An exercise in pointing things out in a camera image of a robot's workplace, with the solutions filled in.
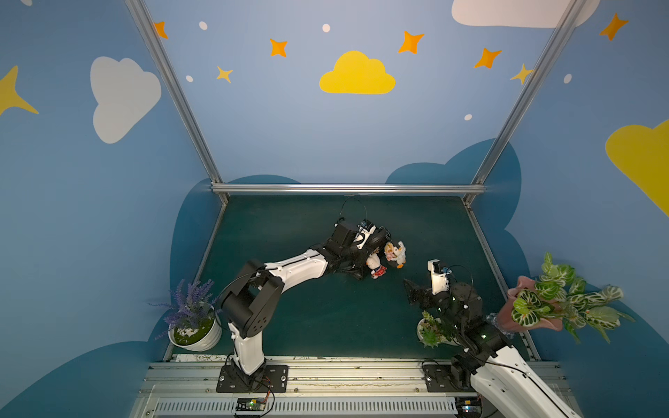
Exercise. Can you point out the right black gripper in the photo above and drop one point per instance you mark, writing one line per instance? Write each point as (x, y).
(426, 300)

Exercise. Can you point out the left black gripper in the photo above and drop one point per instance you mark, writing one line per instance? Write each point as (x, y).
(370, 248)

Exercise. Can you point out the penguin plush with straw hat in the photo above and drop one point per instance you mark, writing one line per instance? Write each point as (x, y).
(395, 253)

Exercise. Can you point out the white red plush charm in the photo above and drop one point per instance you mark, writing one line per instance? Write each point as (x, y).
(375, 266)

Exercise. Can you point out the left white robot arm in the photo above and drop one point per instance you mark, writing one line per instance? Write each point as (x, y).
(249, 302)

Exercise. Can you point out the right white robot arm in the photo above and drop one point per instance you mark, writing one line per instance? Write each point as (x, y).
(491, 366)

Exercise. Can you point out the small green plant white pot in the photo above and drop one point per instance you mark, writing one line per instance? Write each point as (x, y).
(430, 332)

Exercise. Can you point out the right green circuit board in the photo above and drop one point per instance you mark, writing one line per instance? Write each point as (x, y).
(469, 407)

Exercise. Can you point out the green circuit board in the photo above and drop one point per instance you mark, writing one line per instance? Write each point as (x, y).
(250, 406)
(469, 407)

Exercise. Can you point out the pink vase with green leaves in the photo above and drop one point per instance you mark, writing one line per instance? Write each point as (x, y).
(558, 300)

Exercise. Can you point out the lavender plant in white pot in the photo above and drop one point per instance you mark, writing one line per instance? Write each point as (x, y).
(192, 320)

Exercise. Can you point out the left green circuit board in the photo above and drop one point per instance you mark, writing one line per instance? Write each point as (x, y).
(250, 406)

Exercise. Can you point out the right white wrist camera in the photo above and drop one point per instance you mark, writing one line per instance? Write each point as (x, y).
(439, 277)

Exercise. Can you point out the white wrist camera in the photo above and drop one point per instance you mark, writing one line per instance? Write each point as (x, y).
(439, 277)
(365, 229)

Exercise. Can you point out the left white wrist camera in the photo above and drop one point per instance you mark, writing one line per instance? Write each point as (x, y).
(365, 229)

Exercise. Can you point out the aluminium back frame bar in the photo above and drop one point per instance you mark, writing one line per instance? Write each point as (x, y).
(347, 189)

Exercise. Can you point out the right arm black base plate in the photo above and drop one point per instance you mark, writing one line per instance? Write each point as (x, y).
(446, 378)

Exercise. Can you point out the aluminium right frame post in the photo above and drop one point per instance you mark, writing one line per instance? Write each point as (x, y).
(549, 56)

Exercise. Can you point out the aluminium frame post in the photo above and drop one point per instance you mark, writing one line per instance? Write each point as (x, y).
(549, 56)
(144, 22)

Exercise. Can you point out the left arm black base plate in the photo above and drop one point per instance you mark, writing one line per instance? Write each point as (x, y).
(232, 380)

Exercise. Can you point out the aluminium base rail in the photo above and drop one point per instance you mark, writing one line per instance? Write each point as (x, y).
(185, 386)

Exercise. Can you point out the aluminium left frame post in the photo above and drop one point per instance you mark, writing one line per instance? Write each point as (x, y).
(144, 22)

